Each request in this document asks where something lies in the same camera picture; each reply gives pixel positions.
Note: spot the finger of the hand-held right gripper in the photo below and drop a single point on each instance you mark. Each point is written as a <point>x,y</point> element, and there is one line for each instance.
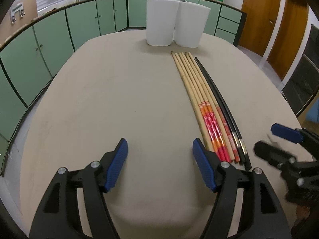
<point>286,133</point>
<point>270,154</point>

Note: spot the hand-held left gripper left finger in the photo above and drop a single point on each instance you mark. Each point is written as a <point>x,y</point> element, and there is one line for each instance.
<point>116,164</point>

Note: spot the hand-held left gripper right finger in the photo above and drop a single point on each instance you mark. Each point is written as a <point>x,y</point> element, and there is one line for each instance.
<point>204,164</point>

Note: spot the white plastic container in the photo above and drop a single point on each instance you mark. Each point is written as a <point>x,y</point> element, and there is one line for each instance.
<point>160,22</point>
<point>192,25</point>

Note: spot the blue cloth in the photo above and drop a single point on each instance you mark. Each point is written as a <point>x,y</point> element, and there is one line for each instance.
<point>313,117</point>

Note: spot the black mesh chair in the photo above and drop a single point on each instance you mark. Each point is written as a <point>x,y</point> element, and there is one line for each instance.
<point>302,79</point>

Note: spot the brown wooden door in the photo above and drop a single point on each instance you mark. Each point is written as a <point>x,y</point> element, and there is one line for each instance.
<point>286,37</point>
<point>259,17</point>

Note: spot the green kitchen base cabinets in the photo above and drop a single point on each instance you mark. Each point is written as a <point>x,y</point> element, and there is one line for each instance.
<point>49,44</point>

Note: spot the cardboard panel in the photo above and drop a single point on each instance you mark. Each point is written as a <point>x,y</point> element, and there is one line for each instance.
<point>25,29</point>

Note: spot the white wall bracket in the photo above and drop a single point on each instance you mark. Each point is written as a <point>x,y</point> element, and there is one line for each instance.
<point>17,11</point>

